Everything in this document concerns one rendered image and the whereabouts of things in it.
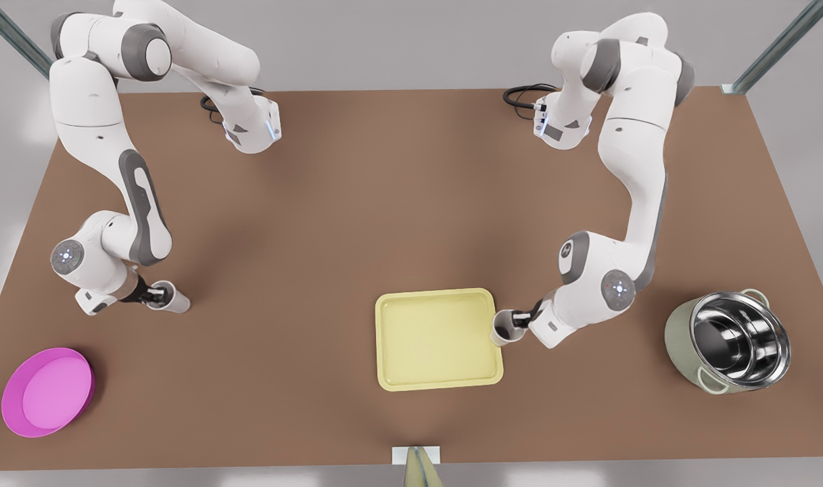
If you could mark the white IKEA cup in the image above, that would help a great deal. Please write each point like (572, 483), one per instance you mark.
(170, 299)
(502, 329)

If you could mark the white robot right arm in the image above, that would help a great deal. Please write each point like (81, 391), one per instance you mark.
(86, 101)

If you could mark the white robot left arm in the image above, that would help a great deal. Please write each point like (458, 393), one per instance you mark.
(638, 135)

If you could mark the pale yellow tray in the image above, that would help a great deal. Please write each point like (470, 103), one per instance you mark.
(438, 339)

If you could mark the magenta bowl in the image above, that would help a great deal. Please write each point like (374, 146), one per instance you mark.
(48, 391)

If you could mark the green steel pot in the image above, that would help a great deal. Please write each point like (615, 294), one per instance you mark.
(729, 340)

